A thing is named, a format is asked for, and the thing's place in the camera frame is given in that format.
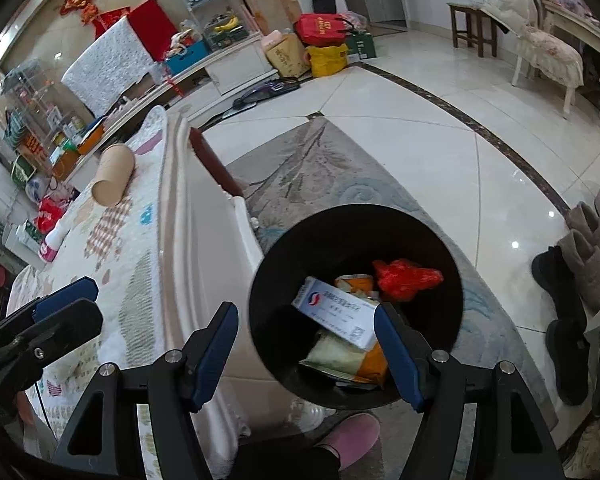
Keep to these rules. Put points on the white tv cabinet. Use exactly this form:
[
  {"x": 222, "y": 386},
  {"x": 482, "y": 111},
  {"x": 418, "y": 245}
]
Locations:
[{"x": 198, "y": 92}]

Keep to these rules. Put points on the green gift bag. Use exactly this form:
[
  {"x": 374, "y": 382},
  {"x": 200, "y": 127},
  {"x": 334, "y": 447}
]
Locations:
[{"x": 361, "y": 47}]

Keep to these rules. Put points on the red wrapper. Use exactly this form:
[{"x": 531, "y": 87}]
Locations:
[{"x": 401, "y": 280}]

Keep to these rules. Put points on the white side table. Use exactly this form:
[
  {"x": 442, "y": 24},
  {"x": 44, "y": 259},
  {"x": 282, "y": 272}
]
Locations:
[{"x": 556, "y": 15}]

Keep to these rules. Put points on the black boots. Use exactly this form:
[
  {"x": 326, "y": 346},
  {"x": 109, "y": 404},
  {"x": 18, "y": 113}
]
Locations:
[{"x": 564, "y": 338}]

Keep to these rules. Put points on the yellow bag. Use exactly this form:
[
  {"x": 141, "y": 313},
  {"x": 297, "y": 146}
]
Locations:
[{"x": 327, "y": 61}]

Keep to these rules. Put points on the white pink spray bottle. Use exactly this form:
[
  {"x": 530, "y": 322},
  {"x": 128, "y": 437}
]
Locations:
[{"x": 53, "y": 240}]

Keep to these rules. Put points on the blue storage box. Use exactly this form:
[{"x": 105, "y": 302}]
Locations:
[{"x": 192, "y": 54}]

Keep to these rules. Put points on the grey fur boots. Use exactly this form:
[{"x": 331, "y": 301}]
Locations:
[{"x": 581, "y": 251}]

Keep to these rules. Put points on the pink slipper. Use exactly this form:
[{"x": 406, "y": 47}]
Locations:
[{"x": 351, "y": 439}]

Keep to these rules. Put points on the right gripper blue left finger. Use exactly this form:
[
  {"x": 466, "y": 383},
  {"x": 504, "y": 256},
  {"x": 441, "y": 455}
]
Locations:
[{"x": 179, "y": 384}]

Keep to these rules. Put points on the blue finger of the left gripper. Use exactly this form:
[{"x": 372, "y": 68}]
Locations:
[{"x": 84, "y": 288}]

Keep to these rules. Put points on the red bag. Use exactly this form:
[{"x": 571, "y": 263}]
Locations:
[{"x": 323, "y": 30}]

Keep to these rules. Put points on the brown paper cup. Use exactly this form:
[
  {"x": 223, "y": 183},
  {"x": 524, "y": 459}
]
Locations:
[{"x": 113, "y": 174}]

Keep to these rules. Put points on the handheld vacuum cleaner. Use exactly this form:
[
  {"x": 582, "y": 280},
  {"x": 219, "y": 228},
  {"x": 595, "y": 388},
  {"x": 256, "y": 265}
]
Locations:
[{"x": 268, "y": 90}]

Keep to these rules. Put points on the dark wooden stool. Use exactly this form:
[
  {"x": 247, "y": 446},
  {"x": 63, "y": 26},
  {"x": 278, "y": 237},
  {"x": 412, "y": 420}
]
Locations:
[{"x": 470, "y": 24}]

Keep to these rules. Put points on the patterned quilted table cover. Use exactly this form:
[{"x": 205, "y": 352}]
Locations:
[{"x": 163, "y": 259}]

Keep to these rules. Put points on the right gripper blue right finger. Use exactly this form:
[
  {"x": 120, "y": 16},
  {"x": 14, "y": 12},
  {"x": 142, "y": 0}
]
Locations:
[{"x": 434, "y": 384}]

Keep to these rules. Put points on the grey patterned floor rug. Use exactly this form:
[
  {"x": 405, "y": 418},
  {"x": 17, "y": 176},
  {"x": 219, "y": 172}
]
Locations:
[{"x": 315, "y": 167}]

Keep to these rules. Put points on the bananas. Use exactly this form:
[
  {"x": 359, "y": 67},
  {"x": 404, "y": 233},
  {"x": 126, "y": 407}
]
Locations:
[{"x": 225, "y": 22}]

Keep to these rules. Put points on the black trash bin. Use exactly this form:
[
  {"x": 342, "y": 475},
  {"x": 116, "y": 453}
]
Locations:
[{"x": 347, "y": 239}]

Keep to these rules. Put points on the white lace tv cover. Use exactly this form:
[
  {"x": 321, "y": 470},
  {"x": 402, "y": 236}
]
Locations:
[{"x": 108, "y": 67}]

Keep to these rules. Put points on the white cushioned chair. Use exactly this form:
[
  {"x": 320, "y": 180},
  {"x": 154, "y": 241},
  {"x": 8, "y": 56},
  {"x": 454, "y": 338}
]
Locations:
[{"x": 552, "y": 57}]

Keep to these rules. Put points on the yellow green sponge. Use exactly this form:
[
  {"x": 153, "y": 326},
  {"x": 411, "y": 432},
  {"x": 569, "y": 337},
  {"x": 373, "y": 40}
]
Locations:
[{"x": 335, "y": 357}]

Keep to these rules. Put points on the beige paper bag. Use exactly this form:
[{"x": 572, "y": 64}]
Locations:
[{"x": 286, "y": 53}]

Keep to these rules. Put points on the red cloth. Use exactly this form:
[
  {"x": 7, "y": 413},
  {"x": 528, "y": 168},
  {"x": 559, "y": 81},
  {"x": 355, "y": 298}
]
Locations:
[{"x": 152, "y": 26}]

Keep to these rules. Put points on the white blue medicine box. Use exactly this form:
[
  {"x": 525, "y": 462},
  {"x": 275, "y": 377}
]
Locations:
[{"x": 345, "y": 315}]

